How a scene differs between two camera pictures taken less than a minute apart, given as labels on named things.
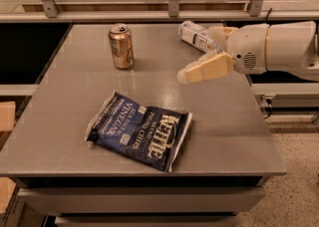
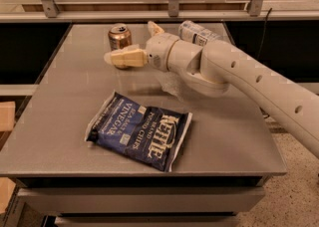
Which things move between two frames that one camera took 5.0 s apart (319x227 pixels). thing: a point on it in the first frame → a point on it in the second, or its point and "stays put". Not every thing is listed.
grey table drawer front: [142, 200] stays put
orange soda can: [122, 43] stays put
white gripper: [248, 48] → [159, 51]
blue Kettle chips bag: [144, 134] stays put
